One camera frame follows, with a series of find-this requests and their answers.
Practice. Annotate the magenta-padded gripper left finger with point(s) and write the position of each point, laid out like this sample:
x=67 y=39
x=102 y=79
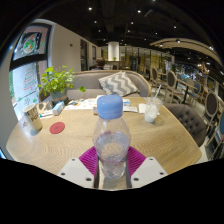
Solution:
x=75 y=171

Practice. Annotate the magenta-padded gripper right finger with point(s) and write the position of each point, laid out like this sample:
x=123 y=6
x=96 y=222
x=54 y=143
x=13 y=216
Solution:
x=150 y=170

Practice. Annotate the clear water bottle blue cap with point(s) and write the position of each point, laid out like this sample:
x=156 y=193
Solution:
x=111 y=146

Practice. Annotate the flat round red coaster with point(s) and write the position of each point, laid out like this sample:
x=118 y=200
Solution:
x=57 y=128

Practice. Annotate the clear plastic cup with straw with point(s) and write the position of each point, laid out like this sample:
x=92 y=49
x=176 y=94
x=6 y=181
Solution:
x=152 y=111

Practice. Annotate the grey tufted chair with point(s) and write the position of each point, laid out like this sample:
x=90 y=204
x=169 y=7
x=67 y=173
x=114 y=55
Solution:
x=188 y=121

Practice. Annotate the small light blue box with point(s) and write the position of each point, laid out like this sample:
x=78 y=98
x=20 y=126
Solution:
x=58 y=108

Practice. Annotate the white mug black lettering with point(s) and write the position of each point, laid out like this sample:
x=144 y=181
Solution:
x=33 y=118

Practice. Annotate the printed paper menu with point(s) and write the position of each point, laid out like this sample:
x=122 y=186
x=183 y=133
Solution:
x=81 y=104

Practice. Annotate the white blue small packet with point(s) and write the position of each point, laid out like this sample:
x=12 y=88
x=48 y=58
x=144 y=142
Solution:
x=126 y=102

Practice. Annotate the group of dining chairs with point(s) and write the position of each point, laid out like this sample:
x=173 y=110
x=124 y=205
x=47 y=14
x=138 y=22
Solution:
x=210 y=105

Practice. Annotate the grey curved sofa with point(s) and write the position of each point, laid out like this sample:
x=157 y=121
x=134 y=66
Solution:
x=86 y=81

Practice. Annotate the green potted plant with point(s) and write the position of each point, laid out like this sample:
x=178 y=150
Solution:
x=56 y=81

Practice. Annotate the grey white chevron cushion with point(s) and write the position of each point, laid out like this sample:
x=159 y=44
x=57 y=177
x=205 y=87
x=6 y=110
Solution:
x=118 y=84

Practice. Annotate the window with holiday stickers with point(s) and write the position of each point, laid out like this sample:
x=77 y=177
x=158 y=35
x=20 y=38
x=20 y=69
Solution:
x=28 y=73

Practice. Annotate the person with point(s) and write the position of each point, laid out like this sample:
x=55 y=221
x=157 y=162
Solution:
x=99 y=63

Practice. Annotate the group of ceiling lights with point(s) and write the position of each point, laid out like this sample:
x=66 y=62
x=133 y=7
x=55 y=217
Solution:
x=90 y=9

